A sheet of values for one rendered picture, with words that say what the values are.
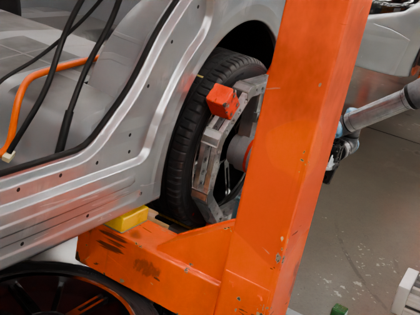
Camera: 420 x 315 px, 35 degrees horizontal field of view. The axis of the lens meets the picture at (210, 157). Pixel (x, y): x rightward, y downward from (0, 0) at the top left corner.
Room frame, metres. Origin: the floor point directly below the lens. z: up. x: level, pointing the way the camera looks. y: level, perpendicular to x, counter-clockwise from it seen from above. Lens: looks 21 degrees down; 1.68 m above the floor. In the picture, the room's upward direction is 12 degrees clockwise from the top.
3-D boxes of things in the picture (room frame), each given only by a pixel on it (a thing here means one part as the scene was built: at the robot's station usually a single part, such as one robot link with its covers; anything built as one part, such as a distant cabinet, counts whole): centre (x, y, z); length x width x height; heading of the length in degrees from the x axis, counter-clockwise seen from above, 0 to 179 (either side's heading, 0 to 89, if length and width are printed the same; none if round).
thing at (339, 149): (2.45, -0.46, 0.86); 0.12 x 0.08 x 0.09; 153
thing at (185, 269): (1.81, 0.09, 0.69); 0.52 x 0.17 x 0.35; 63
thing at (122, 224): (1.89, 0.25, 0.71); 0.14 x 0.14 x 0.05; 63
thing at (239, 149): (2.25, -0.18, 0.85); 0.21 x 0.14 x 0.14; 63
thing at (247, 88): (2.28, -0.11, 0.85); 0.54 x 0.07 x 0.54; 153
